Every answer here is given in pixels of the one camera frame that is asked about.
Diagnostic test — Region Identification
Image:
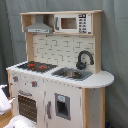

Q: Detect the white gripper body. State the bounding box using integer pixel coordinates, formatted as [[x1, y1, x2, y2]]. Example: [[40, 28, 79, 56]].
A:
[[0, 85, 14, 115]]

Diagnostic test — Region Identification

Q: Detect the white oven door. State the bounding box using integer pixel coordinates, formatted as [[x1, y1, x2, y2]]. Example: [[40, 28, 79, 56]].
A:
[[12, 85, 45, 128]]

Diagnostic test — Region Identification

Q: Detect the red stove knob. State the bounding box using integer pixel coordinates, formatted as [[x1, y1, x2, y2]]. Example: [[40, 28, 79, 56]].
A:
[[31, 81, 37, 87], [13, 76, 18, 82]]

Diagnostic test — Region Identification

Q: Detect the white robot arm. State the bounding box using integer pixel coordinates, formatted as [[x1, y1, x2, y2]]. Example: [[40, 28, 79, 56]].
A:
[[0, 85, 36, 128]]

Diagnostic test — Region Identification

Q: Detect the wooden toy kitchen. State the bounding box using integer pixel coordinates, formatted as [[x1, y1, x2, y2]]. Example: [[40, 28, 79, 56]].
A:
[[7, 10, 114, 128]]

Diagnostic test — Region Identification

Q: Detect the black toy stovetop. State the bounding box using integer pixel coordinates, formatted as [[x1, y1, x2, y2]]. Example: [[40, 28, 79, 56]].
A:
[[19, 61, 56, 73]]

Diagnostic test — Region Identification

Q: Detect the white cupboard door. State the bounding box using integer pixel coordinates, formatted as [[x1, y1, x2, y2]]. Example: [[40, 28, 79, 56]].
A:
[[45, 81, 82, 128]]

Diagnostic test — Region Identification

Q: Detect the grey toy sink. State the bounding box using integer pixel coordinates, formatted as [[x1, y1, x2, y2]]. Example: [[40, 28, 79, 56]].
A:
[[53, 67, 92, 81]]

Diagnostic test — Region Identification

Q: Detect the grey range hood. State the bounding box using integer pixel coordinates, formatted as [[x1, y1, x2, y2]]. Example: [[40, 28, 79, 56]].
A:
[[25, 14, 54, 34]]

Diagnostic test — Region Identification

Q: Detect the black toy faucet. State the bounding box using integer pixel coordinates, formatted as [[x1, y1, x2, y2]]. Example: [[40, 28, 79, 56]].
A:
[[75, 50, 95, 71]]

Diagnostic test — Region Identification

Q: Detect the white toy microwave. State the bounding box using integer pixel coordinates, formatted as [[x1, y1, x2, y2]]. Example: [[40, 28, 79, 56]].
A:
[[54, 14, 92, 34]]

